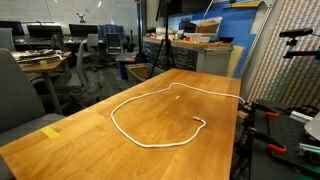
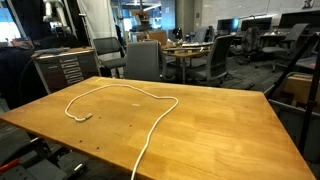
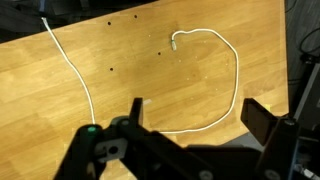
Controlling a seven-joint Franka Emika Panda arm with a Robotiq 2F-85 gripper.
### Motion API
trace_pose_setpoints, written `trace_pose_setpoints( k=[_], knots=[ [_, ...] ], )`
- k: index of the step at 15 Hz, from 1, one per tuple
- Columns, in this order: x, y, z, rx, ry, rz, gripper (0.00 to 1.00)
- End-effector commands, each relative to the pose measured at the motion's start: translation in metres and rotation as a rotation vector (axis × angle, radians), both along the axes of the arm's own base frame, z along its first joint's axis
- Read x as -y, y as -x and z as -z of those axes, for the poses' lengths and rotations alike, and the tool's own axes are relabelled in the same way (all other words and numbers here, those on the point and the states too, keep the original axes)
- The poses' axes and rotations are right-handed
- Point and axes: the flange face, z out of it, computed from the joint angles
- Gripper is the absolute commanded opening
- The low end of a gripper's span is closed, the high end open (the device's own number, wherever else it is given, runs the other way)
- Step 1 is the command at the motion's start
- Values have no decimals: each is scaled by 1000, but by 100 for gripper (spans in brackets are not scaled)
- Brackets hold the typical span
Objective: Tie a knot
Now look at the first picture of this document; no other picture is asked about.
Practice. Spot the grey bin with cardboard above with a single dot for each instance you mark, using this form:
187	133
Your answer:
136	70

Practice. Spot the grey drawer workbench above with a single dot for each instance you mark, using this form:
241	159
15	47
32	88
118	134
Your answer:
213	61

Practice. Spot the silver aluminium extrusion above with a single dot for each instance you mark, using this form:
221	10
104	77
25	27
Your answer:
300	117

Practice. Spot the black camera on stand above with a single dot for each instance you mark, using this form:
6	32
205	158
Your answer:
295	32

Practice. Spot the black tripod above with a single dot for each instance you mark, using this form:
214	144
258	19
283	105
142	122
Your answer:
166	26

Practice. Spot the white diagonal rail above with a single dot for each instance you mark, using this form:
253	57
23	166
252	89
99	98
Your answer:
256	40

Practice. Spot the grey mesh office chair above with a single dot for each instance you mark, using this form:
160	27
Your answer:
81	66

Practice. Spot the yellow tape strip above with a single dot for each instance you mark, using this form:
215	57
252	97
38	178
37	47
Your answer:
50	132

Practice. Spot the dark office chair with jacket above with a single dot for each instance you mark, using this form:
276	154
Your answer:
57	42

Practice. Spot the beige leaning board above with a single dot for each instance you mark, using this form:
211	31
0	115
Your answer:
235	60

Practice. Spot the multicolour patterned panel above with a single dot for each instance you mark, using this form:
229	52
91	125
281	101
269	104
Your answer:
293	83

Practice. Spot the yellow spirit level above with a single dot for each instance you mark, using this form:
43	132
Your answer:
246	4

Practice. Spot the cluttered wooden desk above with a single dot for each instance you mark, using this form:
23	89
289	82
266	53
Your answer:
46	66

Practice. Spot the cardboard box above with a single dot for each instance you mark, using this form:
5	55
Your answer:
207	26

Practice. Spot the grey padded office chair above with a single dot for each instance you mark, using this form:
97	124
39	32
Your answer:
16	100

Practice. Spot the black office chair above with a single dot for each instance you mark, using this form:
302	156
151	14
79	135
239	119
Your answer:
114	43

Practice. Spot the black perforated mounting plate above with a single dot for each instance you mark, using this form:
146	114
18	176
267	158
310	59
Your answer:
286	130

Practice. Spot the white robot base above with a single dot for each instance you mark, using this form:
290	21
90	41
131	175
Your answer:
315	128

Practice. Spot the green extrusion piece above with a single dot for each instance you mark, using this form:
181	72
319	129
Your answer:
310	149

